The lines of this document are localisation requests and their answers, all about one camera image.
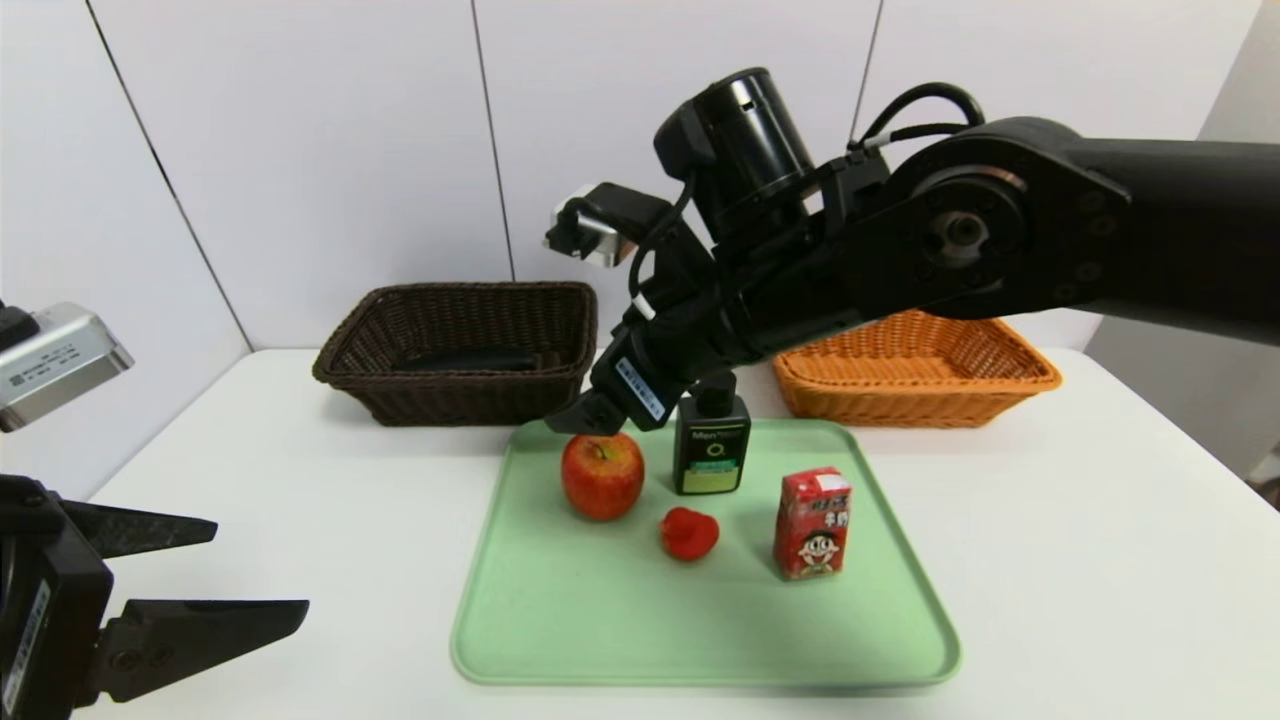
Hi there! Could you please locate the dark brown wicker basket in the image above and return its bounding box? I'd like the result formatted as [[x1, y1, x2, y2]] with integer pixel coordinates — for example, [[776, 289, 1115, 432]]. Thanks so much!
[[312, 281, 599, 428]]

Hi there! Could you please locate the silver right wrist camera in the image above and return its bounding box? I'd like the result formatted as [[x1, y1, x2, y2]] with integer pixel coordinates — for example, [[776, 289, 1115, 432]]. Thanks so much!
[[545, 183, 671, 269]]

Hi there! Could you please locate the light green plastic tray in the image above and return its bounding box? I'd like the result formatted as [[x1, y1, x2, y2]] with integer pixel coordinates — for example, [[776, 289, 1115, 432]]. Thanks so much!
[[450, 418, 961, 687]]

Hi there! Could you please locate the orange wicker basket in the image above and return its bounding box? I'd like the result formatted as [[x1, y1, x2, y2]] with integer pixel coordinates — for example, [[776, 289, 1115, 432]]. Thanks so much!
[[772, 308, 1061, 429]]

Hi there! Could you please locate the black leather pouch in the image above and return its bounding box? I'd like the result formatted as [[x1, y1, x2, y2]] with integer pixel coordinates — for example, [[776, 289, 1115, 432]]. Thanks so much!
[[395, 347, 541, 374]]

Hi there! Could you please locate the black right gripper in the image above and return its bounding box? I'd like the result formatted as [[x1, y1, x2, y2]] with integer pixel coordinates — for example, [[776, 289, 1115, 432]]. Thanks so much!
[[544, 278, 748, 437]]

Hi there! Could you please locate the red apple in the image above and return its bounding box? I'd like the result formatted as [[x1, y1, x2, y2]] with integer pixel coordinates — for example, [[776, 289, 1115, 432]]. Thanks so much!
[[560, 432, 647, 522]]

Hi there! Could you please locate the black pump bottle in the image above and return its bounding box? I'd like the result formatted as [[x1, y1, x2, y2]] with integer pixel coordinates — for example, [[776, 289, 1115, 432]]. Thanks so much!
[[672, 375, 751, 496]]

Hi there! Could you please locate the red milk carton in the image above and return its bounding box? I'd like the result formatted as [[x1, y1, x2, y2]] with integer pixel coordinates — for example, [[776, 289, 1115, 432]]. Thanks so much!
[[772, 466, 852, 581]]

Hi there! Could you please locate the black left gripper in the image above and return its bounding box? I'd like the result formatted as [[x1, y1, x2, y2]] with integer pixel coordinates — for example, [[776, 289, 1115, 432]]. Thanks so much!
[[0, 474, 310, 720]]

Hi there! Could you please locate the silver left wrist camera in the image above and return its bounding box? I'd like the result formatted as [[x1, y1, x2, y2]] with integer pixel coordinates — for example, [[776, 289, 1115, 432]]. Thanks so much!
[[0, 303, 136, 433]]

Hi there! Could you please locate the black right camera cable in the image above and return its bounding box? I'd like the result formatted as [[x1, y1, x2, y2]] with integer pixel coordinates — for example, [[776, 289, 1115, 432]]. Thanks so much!
[[628, 175, 696, 321]]

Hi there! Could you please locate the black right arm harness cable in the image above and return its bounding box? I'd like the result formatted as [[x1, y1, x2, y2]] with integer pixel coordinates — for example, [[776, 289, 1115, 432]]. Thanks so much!
[[850, 82, 986, 151]]

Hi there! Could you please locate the red rubber duck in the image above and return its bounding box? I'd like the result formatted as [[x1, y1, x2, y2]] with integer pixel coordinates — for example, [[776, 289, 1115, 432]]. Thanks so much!
[[658, 506, 720, 562]]

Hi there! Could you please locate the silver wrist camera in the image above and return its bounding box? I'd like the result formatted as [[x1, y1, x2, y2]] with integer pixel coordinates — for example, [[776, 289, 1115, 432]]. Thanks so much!
[[545, 183, 671, 269], [0, 303, 136, 433]]

